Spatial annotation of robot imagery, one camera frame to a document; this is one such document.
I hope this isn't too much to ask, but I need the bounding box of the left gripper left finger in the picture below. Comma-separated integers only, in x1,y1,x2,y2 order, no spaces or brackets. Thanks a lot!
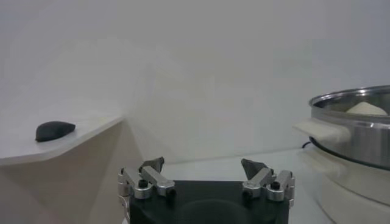
118,156,177,200

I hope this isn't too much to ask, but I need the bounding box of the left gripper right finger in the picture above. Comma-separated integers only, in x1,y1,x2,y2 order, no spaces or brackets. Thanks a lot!
240,158,296,203

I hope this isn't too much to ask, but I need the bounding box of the white steamed baozi bun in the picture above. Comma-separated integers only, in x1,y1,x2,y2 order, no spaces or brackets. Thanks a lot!
346,102,389,116

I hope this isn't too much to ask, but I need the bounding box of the steel steamer basket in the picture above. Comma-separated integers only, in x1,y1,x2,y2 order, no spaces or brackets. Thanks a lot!
292,85,390,171

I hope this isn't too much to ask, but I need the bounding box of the white side table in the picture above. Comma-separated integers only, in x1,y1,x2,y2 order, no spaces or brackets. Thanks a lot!
0,114,144,224

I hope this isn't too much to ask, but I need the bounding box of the white electric cooker base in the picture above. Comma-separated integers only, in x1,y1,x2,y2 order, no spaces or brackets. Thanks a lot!
300,142,390,224

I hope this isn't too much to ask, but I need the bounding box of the black computer mouse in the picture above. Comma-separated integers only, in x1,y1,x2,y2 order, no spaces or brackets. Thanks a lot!
35,121,76,142

